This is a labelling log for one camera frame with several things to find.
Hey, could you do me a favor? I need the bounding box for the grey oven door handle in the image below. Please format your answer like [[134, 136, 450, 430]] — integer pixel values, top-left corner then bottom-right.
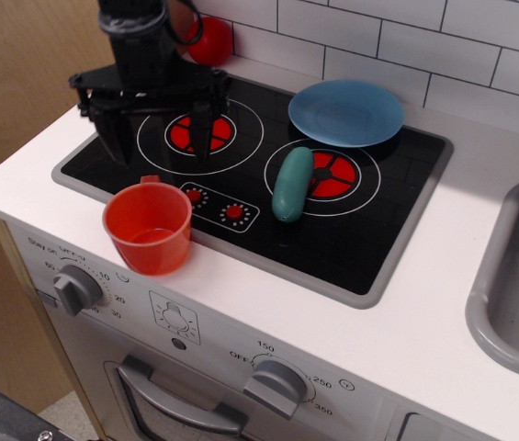
[[118, 356, 248, 436]]

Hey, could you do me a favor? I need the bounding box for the grey oven temperature knob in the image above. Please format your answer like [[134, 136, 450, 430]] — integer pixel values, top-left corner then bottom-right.
[[243, 356, 312, 420]]

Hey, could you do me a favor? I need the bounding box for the black equipment base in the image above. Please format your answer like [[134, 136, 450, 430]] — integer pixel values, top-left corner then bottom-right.
[[0, 393, 72, 441]]

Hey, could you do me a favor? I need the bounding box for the grey timer knob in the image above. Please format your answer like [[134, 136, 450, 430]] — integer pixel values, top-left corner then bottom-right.
[[53, 265, 103, 317]]

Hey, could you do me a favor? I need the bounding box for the blue plastic plate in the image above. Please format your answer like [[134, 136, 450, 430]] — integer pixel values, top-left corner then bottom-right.
[[288, 80, 404, 148]]

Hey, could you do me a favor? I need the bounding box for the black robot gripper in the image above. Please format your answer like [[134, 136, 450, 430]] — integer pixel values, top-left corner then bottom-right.
[[69, 22, 231, 166]]

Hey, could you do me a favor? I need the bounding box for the orange plastic cup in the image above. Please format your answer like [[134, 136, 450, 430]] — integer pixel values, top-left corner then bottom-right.
[[102, 175, 193, 276]]

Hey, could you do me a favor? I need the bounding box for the red toy tomato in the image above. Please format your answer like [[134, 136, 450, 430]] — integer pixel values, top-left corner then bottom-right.
[[186, 17, 233, 67]]

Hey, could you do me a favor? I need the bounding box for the teal toy cucumber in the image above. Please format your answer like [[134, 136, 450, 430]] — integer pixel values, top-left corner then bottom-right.
[[271, 146, 314, 223]]

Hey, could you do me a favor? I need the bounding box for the black toy stove top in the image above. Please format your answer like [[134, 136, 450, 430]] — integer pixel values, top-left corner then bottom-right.
[[52, 79, 453, 309]]

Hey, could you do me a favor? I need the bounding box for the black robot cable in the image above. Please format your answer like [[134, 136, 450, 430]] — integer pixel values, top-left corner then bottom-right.
[[164, 0, 205, 47]]

